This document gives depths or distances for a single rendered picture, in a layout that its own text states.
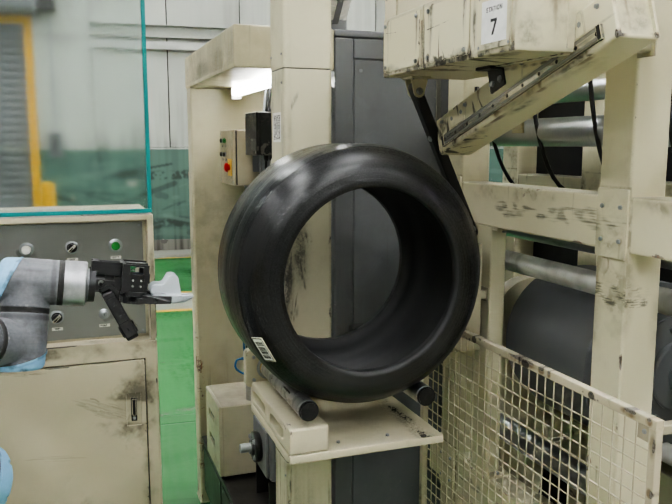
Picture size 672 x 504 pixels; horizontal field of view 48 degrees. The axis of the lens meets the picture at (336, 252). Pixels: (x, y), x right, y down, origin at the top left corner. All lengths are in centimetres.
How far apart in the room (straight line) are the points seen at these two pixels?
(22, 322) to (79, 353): 75
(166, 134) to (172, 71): 86
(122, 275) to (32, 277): 17
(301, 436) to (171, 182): 915
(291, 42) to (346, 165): 48
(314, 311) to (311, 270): 11
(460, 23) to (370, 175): 36
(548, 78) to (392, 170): 36
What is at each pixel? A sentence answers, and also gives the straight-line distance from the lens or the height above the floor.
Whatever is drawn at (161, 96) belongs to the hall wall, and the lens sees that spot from 1074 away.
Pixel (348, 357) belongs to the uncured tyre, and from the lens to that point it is 190.
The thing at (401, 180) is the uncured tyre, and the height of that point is 139.
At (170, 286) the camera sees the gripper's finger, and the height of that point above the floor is 118.
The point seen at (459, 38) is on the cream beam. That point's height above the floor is 168.
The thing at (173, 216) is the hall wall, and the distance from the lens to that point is 1070.
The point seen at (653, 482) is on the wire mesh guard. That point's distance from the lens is 146.
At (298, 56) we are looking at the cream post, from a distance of 193.
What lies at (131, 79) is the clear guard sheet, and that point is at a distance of 224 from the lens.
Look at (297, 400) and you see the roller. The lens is 165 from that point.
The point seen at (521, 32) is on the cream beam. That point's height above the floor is 167.
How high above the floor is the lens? 147
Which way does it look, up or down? 8 degrees down
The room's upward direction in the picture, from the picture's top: straight up
